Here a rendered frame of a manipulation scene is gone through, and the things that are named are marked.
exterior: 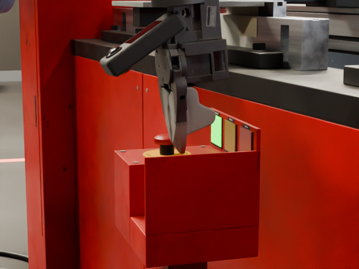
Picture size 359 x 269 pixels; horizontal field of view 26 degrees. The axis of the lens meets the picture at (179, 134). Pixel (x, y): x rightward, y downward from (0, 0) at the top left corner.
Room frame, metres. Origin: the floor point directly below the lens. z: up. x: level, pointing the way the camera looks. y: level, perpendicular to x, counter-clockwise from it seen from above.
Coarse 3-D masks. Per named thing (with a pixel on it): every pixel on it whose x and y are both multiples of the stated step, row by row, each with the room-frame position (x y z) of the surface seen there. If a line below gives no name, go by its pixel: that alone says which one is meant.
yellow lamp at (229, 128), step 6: (228, 126) 1.12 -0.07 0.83; (234, 126) 1.10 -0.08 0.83; (228, 132) 1.12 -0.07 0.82; (234, 132) 1.10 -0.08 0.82; (228, 138) 1.12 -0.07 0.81; (234, 138) 1.10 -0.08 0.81; (228, 144) 1.12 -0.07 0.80; (234, 144) 1.10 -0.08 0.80; (228, 150) 1.12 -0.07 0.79; (234, 150) 1.10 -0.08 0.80
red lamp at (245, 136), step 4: (240, 128) 1.07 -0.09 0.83; (240, 132) 1.07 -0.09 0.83; (244, 132) 1.06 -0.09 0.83; (248, 132) 1.04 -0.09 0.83; (240, 136) 1.07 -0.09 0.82; (244, 136) 1.06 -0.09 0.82; (248, 136) 1.04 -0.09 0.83; (240, 140) 1.07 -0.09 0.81; (244, 140) 1.06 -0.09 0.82; (248, 140) 1.04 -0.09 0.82; (240, 144) 1.07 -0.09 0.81; (244, 144) 1.06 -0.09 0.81; (248, 144) 1.04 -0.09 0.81; (240, 148) 1.07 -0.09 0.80; (244, 148) 1.06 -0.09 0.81; (248, 148) 1.04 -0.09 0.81
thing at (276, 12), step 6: (258, 6) 1.62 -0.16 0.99; (264, 6) 1.59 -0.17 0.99; (270, 6) 1.57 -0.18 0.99; (276, 6) 1.56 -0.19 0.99; (282, 6) 1.57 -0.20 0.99; (258, 12) 1.62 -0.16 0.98; (264, 12) 1.59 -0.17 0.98; (270, 12) 1.57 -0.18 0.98; (276, 12) 1.56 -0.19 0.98; (282, 12) 1.57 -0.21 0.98
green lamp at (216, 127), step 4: (216, 116) 1.17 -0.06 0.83; (216, 120) 1.17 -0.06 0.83; (220, 120) 1.16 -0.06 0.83; (212, 124) 1.19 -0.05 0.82; (216, 124) 1.17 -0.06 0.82; (220, 124) 1.16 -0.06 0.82; (212, 128) 1.19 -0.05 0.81; (216, 128) 1.17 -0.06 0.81; (220, 128) 1.16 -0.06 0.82; (212, 132) 1.19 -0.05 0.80; (216, 132) 1.17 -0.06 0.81; (220, 132) 1.16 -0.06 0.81; (212, 136) 1.19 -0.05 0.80; (216, 136) 1.17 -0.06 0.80; (220, 136) 1.15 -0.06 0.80; (212, 140) 1.19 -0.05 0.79; (216, 140) 1.17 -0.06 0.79; (220, 140) 1.15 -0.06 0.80; (216, 144) 1.17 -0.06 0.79; (220, 144) 1.15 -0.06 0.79
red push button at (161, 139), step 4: (156, 136) 1.14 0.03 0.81; (160, 136) 1.13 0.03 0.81; (164, 136) 1.13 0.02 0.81; (168, 136) 1.13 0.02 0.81; (156, 140) 1.13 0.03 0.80; (160, 140) 1.12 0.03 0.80; (164, 140) 1.12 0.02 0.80; (168, 140) 1.12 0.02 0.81; (160, 144) 1.12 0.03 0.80; (164, 144) 1.12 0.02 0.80; (168, 144) 1.12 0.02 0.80; (172, 144) 1.12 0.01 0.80; (160, 148) 1.13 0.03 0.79; (164, 148) 1.13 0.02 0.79; (168, 148) 1.13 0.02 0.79; (172, 148) 1.13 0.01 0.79; (160, 152) 1.13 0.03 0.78; (164, 152) 1.13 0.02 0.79; (168, 152) 1.13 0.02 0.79; (172, 152) 1.13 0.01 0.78
